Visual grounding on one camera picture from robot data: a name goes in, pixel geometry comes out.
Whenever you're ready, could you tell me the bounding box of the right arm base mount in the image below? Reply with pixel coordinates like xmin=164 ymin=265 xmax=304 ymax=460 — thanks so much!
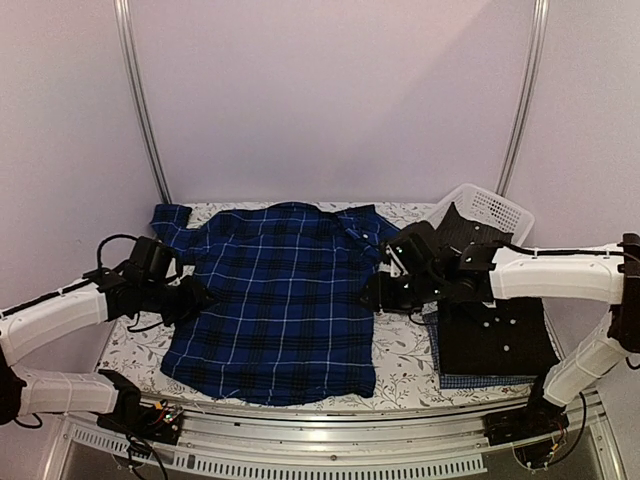
xmin=482 ymin=377 xmax=569 ymax=470

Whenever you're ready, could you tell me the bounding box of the floral tablecloth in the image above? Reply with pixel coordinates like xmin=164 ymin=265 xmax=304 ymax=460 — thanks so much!
xmin=98 ymin=314 xmax=529 ymax=415

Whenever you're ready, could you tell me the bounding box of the folded black shirt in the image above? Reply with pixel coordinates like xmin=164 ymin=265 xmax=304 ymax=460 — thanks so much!
xmin=437 ymin=298 xmax=559 ymax=377

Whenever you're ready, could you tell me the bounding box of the left aluminium post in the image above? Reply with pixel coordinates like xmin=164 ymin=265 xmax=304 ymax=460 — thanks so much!
xmin=113 ymin=0 xmax=172 ymax=204

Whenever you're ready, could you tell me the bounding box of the folded blue checked shirt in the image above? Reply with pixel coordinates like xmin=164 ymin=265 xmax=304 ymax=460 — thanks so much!
xmin=421 ymin=311 xmax=534 ymax=390

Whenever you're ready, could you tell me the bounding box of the blue plaid long sleeve shirt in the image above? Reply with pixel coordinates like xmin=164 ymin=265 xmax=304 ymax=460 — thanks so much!
xmin=151 ymin=202 xmax=397 ymax=406

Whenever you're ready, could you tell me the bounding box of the aluminium front rail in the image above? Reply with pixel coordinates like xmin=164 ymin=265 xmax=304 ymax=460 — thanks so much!
xmin=43 ymin=390 xmax=627 ymax=479

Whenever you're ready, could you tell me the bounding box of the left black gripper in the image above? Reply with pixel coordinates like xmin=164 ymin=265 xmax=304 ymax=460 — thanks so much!
xmin=142 ymin=275 xmax=219 ymax=329

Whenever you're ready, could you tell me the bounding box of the black shirt in basket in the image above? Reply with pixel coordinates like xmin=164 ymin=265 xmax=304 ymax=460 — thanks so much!
xmin=435 ymin=203 xmax=513 ymax=250

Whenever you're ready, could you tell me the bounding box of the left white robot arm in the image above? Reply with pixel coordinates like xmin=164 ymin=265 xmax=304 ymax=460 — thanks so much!
xmin=1 ymin=236 xmax=214 ymax=434

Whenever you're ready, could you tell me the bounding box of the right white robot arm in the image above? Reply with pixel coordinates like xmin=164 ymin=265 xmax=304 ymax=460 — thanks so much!
xmin=360 ymin=221 xmax=639 ymax=436

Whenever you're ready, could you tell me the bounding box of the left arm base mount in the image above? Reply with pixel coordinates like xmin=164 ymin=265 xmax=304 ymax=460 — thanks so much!
xmin=97 ymin=369 xmax=183 ymax=445

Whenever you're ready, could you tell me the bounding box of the right aluminium post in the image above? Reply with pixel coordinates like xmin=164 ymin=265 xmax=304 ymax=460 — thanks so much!
xmin=495 ymin=0 xmax=550 ymax=197

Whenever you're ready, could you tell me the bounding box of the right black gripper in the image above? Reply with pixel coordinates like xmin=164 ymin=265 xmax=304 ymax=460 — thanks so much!
xmin=356 ymin=270 xmax=445 ymax=315

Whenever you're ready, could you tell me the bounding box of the aluminium post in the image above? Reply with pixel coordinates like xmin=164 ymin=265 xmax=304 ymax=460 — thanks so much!
xmin=495 ymin=0 xmax=550 ymax=197
xmin=113 ymin=0 xmax=172 ymax=204

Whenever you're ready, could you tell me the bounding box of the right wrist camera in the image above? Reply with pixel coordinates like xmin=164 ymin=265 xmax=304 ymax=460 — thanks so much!
xmin=382 ymin=238 xmax=417 ymax=277

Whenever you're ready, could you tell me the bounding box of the white plastic basket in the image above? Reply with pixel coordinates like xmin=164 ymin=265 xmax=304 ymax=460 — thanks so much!
xmin=427 ymin=183 xmax=535 ymax=246

